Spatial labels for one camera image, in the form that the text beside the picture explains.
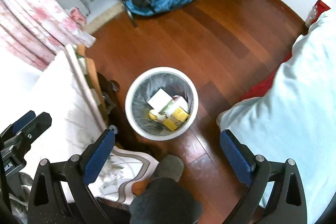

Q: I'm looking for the pink floral curtain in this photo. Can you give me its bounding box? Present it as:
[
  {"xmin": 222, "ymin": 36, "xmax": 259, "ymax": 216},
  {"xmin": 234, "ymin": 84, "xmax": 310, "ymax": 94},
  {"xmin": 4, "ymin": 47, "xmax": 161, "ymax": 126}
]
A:
[{"xmin": 1, "ymin": 0, "xmax": 96, "ymax": 71}]

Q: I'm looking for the light blue bedding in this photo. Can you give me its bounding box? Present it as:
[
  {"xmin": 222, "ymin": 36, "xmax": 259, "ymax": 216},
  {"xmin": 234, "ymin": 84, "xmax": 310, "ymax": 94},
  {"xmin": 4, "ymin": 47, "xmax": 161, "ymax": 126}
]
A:
[{"xmin": 218, "ymin": 9, "xmax": 335, "ymax": 223}]

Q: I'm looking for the white patterned tablecloth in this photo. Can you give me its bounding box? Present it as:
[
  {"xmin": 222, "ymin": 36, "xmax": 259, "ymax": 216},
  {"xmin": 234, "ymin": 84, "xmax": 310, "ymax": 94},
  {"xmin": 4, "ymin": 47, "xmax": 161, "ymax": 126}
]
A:
[{"xmin": 1, "ymin": 46, "xmax": 158, "ymax": 205}]

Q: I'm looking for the grey slipper foot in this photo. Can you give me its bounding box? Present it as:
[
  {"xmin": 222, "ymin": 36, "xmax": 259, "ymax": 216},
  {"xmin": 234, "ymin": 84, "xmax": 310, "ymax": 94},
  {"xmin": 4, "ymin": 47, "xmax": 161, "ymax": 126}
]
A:
[{"xmin": 150, "ymin": 155, "xmax": 185, "ymax": 182}]

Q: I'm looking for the red blanket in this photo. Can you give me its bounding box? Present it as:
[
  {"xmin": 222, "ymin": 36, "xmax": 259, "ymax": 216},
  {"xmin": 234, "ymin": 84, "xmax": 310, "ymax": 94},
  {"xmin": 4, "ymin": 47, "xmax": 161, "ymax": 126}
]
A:
[{"xmin": 239, "ymin": 51, "xmax": 292, "ymax": 102}]

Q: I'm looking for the yellow carton box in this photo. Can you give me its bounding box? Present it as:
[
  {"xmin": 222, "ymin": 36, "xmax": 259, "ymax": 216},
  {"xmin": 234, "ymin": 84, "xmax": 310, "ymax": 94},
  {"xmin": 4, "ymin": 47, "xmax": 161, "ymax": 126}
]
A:
[{"xmin": 162, "ymin": 107, "xmax": 189, "ymax": 131}]

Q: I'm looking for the white barcode carton box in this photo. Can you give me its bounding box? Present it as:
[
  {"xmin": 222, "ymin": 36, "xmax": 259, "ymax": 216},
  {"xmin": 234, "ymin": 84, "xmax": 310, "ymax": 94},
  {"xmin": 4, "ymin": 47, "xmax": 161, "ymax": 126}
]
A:
[{"xmin": 147, "ymin": 89, "xmax": 173, "ymax": 112}]

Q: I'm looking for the yellow snack bag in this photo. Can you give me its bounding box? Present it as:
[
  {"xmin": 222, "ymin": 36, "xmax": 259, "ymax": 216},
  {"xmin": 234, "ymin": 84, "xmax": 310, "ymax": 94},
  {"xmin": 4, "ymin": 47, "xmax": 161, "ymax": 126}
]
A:
[{"xmin": 149, "ymin": 109, "xmax": 166, "ymax": 123}]

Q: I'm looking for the white trash bin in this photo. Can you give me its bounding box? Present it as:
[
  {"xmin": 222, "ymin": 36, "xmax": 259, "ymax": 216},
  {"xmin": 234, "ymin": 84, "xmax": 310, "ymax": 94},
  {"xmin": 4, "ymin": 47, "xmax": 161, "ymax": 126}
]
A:
[{"xmin": 125, "ymin": 67, "xmax": 199, "ymax": 141}]

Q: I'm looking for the green white medicine box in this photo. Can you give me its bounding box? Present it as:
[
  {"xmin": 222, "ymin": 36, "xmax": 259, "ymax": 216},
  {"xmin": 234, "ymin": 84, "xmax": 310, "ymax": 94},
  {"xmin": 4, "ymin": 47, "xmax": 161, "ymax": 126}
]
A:
[{"xmin": 159, "ymin": 96, "xmax": 189, "ymax": 117}]

